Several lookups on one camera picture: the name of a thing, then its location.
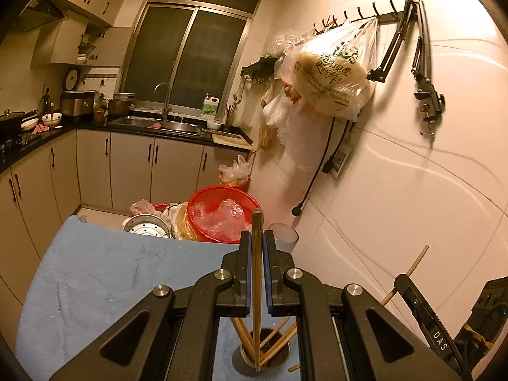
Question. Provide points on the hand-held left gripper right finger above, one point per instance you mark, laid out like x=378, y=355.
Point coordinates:
x=266, y=278

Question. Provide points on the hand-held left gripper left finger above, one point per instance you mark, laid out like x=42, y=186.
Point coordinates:
x=248, y=278

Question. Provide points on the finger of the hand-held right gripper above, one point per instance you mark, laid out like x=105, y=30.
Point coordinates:
x=424, y=321

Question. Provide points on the metal chopstick holder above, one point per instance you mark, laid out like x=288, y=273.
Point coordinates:
x=242, y=361

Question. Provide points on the clear glass pitcher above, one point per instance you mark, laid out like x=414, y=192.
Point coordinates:
x=283, y=236

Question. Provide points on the clear plastic bag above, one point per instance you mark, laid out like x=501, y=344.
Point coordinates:
x=226, y=218

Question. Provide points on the yellowish plastic bags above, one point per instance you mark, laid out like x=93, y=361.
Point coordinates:
x=178, y=222

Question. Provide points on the red plastic basket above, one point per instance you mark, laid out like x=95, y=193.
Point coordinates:
x=206, y=194

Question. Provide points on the crumpled plastic bag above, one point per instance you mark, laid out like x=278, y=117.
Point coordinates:
x=236, y=172

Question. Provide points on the metal steamer tray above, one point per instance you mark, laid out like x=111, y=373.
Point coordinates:
x=145, y=226

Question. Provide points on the pink plastic bag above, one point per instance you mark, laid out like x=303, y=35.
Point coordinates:
x=143, y=206

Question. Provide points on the cutting board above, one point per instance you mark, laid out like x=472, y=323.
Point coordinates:
x=228, y=139

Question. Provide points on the blue towel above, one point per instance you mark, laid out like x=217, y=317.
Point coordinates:
x=99, y=278

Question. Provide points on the beige base cabinets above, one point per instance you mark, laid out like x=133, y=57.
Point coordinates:
x=131, y=166

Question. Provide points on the countertop chopstick holder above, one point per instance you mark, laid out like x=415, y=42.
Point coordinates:
x=229, y=117

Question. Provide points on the white detergent bottle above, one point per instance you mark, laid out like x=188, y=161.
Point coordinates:
x=208, y=107

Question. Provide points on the chrome faucet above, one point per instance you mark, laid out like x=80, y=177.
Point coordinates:
x=166, y=103

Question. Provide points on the steel sink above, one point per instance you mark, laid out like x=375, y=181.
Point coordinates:
x=135, y=121

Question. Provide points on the plastic bag of flatbread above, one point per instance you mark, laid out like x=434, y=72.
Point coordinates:
x=329, y=75

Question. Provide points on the brown cooking pot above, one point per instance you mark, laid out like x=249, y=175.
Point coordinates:
x=119, y=107

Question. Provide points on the kitchen window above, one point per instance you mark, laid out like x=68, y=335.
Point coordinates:
x=158, y=55

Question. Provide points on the metal countertop appliance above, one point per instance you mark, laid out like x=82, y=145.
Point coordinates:
x=75, y=105

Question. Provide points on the white bowl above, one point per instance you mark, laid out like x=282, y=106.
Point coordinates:
x=29, y=124
x=51, y=118

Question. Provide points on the pink cloth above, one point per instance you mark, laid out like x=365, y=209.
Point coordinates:
x=39, y=128

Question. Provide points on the black kitchen countertop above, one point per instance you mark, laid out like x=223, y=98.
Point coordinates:
x=24, y=147

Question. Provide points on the round dial scale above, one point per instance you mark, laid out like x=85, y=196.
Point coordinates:
x=72, y=79

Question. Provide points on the metal kettle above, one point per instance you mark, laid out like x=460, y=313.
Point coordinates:
x=45, y=105

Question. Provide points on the black wok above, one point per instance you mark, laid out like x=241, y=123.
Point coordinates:
x=12, y=121

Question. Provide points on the range hood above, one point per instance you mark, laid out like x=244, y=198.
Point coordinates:
x=39, y=12

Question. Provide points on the wall power socket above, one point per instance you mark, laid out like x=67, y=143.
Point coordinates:
x=337, y=162

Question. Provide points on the black wall shelf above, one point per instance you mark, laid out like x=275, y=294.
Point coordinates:
x=258, y=69

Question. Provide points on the black wall hook rail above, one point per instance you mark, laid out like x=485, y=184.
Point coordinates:
x=381, y=16

